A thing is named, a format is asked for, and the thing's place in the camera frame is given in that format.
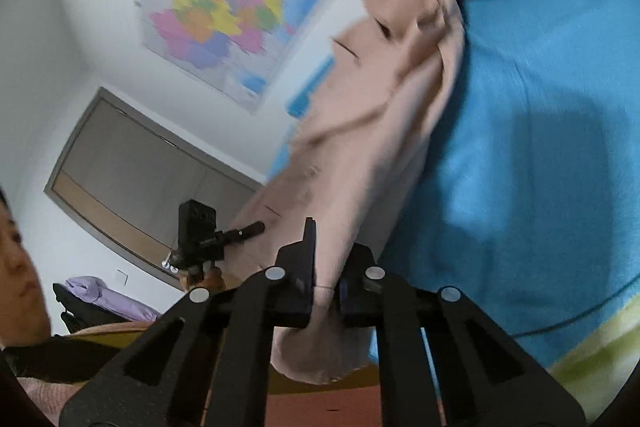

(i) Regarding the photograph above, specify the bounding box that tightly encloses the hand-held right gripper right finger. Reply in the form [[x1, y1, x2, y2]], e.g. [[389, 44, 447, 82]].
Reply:
[[337, 243, 587, 427]]

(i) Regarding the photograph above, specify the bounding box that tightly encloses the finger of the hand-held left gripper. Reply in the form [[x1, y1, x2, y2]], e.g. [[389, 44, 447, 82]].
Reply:
[[220, 221, 266, 245]]

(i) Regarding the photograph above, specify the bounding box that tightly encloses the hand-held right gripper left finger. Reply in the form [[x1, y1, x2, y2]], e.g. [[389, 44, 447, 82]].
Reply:
[[59, 217, 318, 427]]

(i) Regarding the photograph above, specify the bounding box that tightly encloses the pink garment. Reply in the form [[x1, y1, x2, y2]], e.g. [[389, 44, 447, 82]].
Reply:
[[227, 0, 468, 385]]

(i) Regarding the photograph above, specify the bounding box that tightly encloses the person's left hand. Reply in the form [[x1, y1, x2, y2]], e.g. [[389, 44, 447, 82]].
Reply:
[[180, 259, 223, 294]]

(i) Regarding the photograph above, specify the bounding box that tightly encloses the brown wooden door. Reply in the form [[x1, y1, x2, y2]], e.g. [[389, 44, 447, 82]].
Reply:
[[44, 87, 271, 293]]

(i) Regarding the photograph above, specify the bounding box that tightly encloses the purple cloth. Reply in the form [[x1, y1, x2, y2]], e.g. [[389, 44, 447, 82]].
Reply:
[[65, 276, 163, 323]]

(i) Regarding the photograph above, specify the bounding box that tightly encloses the black chair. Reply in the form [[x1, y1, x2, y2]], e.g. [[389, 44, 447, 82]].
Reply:
[[52, 283, 131, 335]]

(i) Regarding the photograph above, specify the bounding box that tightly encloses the person's head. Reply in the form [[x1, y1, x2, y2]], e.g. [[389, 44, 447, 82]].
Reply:
[[0, 189, 51, 348]]

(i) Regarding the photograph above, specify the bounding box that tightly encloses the person's torso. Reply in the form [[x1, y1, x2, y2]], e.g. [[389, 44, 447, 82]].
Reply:
[[0, 332, 166, 427]]

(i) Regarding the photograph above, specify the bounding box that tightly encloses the blue floral bed sheet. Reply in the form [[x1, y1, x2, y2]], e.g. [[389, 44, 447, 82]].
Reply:
[[270, 0, 640, 423]]

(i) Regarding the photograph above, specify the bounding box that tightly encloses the colourful wall map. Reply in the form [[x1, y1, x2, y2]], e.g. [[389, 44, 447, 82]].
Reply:
[[130, 0, 396, 115]]

